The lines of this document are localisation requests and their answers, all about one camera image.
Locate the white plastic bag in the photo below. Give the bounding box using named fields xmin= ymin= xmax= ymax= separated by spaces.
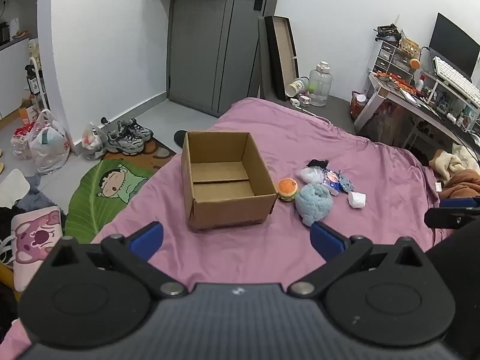
xmin=29 ymin=109 xmax=71 ymax=175

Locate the green leaf cartoon mat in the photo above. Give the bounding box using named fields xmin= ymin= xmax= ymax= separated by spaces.
xmin=64 ymin=158 xmax=156 ymax=244

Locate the white cloth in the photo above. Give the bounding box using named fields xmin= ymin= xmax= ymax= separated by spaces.
xmin=0 ymin=169 xmax=30 ymax=209

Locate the beige fleece blanket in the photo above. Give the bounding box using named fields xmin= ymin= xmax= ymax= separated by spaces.
xmin=429 ymin=143 xmax=480 ymax=184

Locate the burger plush toy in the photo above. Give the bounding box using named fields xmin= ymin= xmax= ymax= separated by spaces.
xmin=277 ymin=178 xmax=299 ymax=202

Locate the fluffy blue plush toy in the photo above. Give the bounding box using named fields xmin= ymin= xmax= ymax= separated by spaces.
xmin=295 ymin=182 xmax=334 ymax=227

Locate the red basket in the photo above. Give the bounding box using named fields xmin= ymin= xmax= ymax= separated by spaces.
xmin=350 ymin=91 xmax=370 ymax=121

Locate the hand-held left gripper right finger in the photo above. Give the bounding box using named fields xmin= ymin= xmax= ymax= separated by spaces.
xmin=288 ymin=220 xmax=429 ymax=299

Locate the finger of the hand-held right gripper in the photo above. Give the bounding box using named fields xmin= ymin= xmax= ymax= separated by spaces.
xmin=425 ymin=196 xmax=480 ymax=229

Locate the white shelf rack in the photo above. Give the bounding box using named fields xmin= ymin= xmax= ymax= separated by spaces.
xmin=24 ymin=56 xmax=51 ymax=121

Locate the brown doormat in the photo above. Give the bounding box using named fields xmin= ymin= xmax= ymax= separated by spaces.
xmin=103 ymin=140 xmax=177 ymax=169

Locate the red and clear plastic bag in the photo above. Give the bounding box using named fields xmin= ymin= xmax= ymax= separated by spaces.
xmin=10 ymin=125 xmax=36 ymax=159

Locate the grey drawer organizer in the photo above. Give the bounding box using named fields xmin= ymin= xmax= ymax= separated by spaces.
xmin=375 ymin=39 xmax=411 ymax=74

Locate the large clear water jug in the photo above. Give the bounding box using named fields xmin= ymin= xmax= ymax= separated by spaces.
xmin=308 ymin=61 xmax=334 ymax=107

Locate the pink bed sheet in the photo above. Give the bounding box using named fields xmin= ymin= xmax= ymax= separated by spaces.
xmin=0 ymin=97 xmax=466 ymax=360

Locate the brown cardboard box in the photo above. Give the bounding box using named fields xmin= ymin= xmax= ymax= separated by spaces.
xmin=181 ymin=131 xmax=278 ymax=232

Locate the white keyboard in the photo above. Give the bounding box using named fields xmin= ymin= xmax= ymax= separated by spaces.
xmin=433 ymin=56 xmax=480 ymax=100

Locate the small grey shark plush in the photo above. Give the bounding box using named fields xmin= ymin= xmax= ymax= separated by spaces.
xmin=335 ymin=170 xmax=356 ymax=193

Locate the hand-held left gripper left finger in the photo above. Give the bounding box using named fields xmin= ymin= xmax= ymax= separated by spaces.
xmin=49 ymin=221 xmax=189 ymax=299

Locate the grey sneaker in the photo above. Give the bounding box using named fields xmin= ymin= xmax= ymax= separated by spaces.
xmin=107 ymin=129 xmax=145 ymax=155
xmin=117 ymin=119 xmax=154 ymax=140

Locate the blue tissue packet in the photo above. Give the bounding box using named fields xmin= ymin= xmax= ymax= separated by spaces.
xmin=322 ymin=169 xmax=343 ymax=196

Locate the plastic bag with red contents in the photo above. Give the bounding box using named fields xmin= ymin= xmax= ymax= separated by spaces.
xmin=82 ymin=123 xmax=108 ymax=160

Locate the pink bear print pillow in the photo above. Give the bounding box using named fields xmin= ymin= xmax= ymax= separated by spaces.
xmin=10 ymin=206 xmax=62 ymax=293

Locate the black flat cardboard tray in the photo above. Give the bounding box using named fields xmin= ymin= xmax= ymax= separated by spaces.
xmin=258 ymin=16 xmax=299 ymax=102

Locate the white tin can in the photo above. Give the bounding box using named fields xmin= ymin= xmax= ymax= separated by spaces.
xmin=287 ymin=77 xmax=310 ymax=96

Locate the brown blanket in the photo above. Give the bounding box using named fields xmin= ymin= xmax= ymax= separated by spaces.
xmin=439 ymin=169 xmax=480 ymax=200

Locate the black computer monitor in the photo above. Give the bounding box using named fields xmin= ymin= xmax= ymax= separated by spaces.
xmin=428 ymin=12 xmax=480 ymax=79

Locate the grey door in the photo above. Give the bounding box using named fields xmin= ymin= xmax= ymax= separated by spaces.
xmin=166 ymin=0 xmax=284 ymax=118

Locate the white cluttered desk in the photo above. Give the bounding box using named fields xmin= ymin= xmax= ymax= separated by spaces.
xmin=354 ymin=71 xmax=480 ymax=147

